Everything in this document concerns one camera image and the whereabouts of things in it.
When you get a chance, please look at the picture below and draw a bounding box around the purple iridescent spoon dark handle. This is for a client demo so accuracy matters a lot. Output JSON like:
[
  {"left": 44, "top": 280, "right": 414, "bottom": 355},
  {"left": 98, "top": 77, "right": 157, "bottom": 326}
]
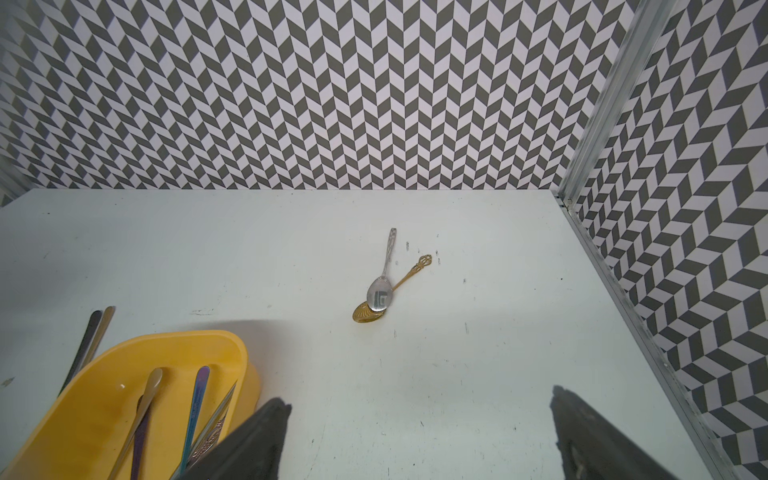
[{"left": 130, "top": 407, "right": 151, "bottom": 480}]

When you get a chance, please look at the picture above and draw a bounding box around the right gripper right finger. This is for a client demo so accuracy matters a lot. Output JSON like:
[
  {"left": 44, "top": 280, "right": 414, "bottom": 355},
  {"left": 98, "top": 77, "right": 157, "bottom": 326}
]
[{"left": 550, "top": 385, "right": 675, "bottom": 480}]

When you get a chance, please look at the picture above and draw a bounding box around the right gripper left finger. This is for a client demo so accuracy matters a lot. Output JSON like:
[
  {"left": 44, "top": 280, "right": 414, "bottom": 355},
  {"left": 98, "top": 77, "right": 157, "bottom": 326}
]
[{"left": 180, "top": 397, "right": 292, "bottom": 480}]

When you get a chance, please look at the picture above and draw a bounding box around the yellow plastic storage box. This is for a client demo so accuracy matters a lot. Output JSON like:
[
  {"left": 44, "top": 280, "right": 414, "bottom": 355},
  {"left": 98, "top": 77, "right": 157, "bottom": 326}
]
[{"left": 2, "top": 330, "right": 261, "bottom": 479}]

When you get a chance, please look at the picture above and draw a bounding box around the rainbow handle purple spoon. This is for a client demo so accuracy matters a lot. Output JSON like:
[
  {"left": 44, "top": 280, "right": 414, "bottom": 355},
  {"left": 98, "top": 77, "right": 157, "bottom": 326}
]
[{"left": 177, "top": 365, "right": 210, "bottom": 475}]

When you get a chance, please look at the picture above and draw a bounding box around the plain silver spoon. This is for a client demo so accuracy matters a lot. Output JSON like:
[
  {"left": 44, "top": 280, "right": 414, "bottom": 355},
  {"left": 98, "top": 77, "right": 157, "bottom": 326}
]
[{"left": 107, "top": 367, "right": 163, "bottom": 480}]

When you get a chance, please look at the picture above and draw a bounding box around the black spoon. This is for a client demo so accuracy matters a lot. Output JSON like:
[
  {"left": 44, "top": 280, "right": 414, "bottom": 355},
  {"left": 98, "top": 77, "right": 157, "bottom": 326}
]
[{"left": 60, "top": 310, "right": 103, "bottom": 393}]

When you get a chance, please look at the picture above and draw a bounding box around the ornate silver gold spoon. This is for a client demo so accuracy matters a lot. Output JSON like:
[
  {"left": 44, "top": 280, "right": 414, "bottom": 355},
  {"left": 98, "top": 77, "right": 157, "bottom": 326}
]
[{"left": 171, "top": 384, "right": 236, "bottom": 479}]

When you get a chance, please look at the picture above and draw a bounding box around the plain gold long spoon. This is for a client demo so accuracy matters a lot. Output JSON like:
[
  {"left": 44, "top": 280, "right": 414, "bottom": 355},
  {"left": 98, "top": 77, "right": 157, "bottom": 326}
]
[{"left": 77, "top": 306, "right": 116, "bottom": 371}]

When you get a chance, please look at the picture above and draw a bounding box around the silver ornate handle spoon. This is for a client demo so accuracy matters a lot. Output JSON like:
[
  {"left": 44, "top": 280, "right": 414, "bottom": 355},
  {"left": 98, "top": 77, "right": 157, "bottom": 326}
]
[{"left": 366, "top": 228, "right": 397, "bottom": 312}]

